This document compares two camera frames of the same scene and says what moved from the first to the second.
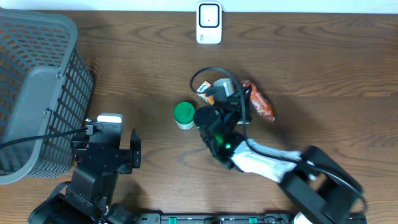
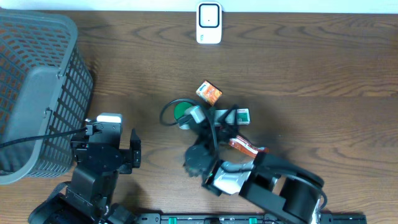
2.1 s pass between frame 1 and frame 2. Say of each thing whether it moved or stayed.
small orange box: stayed
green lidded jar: stayed
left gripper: stayed
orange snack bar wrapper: moved
